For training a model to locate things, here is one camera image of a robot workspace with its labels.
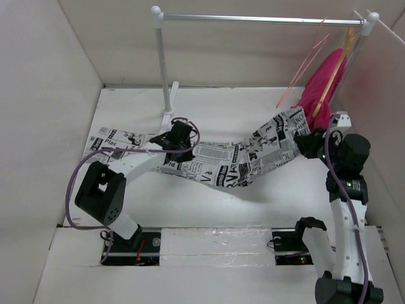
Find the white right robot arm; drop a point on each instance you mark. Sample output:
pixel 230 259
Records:
pixel 343 272

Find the pink garment on hanger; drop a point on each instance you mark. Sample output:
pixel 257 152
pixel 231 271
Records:
pixel 314 89

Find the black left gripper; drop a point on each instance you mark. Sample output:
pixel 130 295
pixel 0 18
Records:
pixel 189 156

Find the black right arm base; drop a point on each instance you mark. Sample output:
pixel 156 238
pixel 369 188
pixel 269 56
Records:
pixel 288 248

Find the wooden hanger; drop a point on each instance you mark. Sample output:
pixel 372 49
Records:
pixel 345 47

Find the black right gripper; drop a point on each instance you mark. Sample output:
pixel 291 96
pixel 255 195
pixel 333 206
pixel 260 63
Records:
pixel 308 143

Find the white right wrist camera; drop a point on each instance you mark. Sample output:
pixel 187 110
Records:
pixel 341 122

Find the pink wire hanger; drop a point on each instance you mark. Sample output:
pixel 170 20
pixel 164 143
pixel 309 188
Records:
pixel 313 52

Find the newspaper print trousers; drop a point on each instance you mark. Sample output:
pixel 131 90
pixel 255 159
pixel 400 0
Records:
pixel 219 164

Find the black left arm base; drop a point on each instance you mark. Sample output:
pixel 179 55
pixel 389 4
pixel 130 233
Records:
pixel 145 251

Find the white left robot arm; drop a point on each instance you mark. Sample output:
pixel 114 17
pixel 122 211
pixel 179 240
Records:
pixel 102 191

